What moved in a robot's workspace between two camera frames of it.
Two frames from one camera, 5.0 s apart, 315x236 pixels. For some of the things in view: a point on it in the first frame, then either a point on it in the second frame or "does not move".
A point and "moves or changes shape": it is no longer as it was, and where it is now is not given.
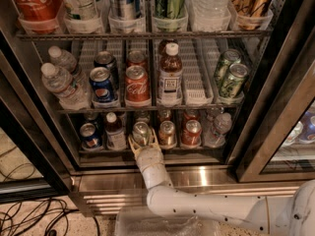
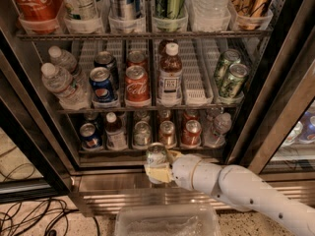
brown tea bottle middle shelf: (169, 75) does not move
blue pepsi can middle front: (101, 85) does not move
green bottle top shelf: (169, 7) does not move
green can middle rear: (229, 56) does not move
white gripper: (147, 156) to (182, 171)
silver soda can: (141, 133) moves or changes shape
